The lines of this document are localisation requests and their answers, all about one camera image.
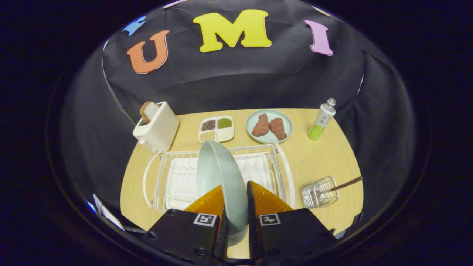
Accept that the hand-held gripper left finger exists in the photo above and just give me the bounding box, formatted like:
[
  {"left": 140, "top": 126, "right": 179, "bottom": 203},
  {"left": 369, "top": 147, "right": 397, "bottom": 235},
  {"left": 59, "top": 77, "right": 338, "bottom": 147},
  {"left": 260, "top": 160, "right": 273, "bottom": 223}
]
[{"left": 140, "top": 185, "right": 229, "bottom": 265}]

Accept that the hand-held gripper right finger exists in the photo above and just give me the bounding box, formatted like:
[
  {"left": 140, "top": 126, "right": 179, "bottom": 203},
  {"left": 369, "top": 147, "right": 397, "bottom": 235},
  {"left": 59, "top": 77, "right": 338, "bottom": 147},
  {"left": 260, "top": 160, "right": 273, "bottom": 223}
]
[{"left": 246, "top": 180, "right": 340, "bottom": 263}]

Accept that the clear wire basket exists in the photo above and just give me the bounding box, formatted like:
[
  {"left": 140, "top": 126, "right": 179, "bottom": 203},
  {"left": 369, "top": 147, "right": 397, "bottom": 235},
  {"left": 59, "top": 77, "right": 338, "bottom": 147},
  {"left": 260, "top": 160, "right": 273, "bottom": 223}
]
[{"left": 300, "top": 176, "right": 339, "bottom": 209}]

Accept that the white wire dish rack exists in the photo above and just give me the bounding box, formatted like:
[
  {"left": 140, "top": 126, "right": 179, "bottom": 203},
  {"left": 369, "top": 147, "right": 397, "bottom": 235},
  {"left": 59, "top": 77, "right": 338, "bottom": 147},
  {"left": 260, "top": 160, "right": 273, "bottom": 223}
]
[{"left": 142, "top": 143, "right": 295, "bottom": 212}]

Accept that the pale green plate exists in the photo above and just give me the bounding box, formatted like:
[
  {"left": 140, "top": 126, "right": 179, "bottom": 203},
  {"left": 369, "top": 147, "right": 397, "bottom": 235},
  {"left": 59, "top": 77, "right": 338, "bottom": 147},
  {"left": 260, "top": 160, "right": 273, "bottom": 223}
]
[{"left": 196, "top": 140, "right": 249, "bottom": 247}]

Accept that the brown handled spoon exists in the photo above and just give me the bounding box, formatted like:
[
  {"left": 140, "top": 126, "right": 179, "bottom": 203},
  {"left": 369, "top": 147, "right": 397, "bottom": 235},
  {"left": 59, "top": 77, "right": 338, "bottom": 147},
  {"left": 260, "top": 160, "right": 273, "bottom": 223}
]
[{"left": 314, "top": 176, "right": 363, "bottom": 196}]

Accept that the light green meat plate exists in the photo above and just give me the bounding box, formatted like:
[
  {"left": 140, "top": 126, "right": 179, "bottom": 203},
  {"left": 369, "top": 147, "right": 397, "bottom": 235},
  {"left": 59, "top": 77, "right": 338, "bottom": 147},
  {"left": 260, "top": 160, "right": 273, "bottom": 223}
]
[{"left": 246, "top": 109, "right": 293, "bottom": 144}]

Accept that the white drip tray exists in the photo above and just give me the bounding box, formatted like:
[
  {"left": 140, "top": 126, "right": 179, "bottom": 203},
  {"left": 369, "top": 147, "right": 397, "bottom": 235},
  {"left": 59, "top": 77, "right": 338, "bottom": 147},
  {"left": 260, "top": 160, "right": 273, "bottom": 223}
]
[{"left": 165, "top": 157, "right": 276, "bottom": 210}]

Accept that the brown meat piece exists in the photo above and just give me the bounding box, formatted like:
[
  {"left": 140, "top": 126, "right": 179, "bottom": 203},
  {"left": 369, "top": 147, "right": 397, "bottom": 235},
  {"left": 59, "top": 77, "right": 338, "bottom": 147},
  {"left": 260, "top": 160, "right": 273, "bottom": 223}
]
[
  {"left": 252, "top": 114, "right": 270, "bottom": 137},
  {"left": 270, "top": 118, "right": 287, "bottom": 141}
]

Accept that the white divided grain tray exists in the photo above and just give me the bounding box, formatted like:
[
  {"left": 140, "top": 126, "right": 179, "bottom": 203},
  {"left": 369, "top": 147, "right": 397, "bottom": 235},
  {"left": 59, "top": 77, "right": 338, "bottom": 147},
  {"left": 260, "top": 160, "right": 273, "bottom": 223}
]
[{"left": 198, "top": 116, "right": 235, "bottom": 143}]

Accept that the cream white toaster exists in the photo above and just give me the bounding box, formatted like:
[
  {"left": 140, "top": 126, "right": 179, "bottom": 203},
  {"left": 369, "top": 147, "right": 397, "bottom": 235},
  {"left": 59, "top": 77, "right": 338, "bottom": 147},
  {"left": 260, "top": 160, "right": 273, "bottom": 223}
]
[{"left": 133, "top": 101, "right": 180, "bottom": 153}]

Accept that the green drink bottle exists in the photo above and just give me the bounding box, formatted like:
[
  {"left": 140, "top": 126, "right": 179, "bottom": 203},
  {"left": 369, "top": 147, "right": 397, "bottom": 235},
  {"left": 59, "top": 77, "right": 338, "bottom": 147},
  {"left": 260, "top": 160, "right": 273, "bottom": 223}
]
[{"left": 307, "top": 98, "right": 336, "bottom": 141}]

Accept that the brown bread slice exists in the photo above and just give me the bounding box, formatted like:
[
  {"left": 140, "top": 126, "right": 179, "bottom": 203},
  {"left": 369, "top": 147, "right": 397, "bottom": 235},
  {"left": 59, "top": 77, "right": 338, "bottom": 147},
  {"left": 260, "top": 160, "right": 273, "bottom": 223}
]
[{"left": 140, "top": 101, "right": 159, "bottom": 123}]

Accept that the black backdrop cloth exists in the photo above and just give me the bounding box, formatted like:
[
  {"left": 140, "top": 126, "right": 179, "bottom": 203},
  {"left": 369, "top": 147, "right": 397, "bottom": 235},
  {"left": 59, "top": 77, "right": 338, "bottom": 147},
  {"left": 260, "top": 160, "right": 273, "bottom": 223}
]
[{"left": 61, "top": 0, "right": 414, "bottom": 237}]

